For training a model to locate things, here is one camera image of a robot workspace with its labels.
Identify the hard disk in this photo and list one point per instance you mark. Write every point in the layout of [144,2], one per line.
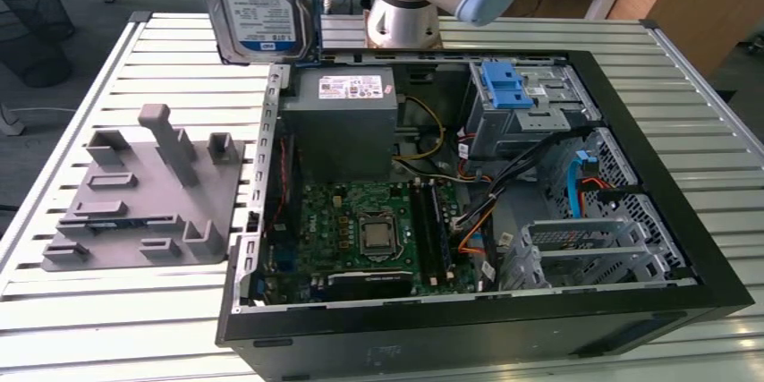
[256,2]

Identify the silver disk bay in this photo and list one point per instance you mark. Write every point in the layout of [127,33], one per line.
[574,253]

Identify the green motherboard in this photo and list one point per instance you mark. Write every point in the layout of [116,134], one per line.
[388,196]

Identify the grey power supply unit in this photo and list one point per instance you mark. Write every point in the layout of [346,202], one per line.
[340,140]

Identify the CPU socket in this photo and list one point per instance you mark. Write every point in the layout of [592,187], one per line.
[379,215]

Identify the silver CPU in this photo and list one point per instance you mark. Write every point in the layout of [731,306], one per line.
[378,235]

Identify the black RAM stick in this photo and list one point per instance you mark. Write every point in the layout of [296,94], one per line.
[442,230]

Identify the silver optical drive cage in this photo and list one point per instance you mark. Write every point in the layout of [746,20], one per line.
[495,131]

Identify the black graphics card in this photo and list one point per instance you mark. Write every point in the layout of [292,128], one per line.
[370,286]

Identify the blue drive cage latch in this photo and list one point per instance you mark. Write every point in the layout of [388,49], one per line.
[502,87]

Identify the grey parts rack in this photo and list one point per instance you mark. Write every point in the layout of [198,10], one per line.
[155,203]

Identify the black PC case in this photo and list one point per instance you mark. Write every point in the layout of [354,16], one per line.
[478,337]

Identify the grey stand foot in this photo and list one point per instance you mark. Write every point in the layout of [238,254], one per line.
[8,124]

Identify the wooden cabinet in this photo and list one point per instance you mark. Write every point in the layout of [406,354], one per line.
[704,6]

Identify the black mesh wastebasket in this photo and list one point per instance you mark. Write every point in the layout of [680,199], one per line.
[36,33]

